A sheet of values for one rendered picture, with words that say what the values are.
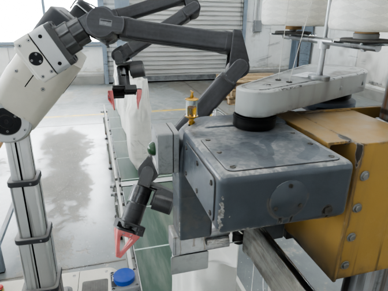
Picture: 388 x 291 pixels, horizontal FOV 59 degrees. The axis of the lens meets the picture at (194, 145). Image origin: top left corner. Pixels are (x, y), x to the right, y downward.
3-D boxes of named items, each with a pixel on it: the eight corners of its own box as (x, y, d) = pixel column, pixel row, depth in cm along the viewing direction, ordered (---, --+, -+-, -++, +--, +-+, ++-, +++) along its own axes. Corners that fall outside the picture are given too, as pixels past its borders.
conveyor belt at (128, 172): (107, 114, 455) (107, 107, 452) (137, 112, 466) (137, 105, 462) (122, 193, 257) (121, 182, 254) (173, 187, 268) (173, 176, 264)
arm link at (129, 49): (193, 6, 156) (194, -3, 145) (200, 17, 156) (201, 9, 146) (112, 56, 155) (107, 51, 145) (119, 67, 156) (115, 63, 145)
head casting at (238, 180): (172, 224, 86) (171, 107, 75) (262, 211, 92) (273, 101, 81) (210, 321, 59) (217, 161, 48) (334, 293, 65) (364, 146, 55)
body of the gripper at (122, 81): (137, 88, 146) (135, 73, 149) (112, 88, 143) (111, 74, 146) (135, 96, 151) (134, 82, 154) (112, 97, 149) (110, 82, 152)
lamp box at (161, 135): (152, 161, 78) (150, 123, 75) (171, 159, 79) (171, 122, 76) (157, 175, 71) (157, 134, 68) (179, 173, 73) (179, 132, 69)
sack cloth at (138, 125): (126, 150, 312) (120, 70, 286) (149, 149, 317) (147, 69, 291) (129, 172, 270) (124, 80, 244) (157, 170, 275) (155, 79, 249)
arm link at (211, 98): (230, 60, 103) (237, 53, 92) (245, 73, 103) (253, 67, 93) (136, 168, 104) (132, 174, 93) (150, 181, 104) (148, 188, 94)
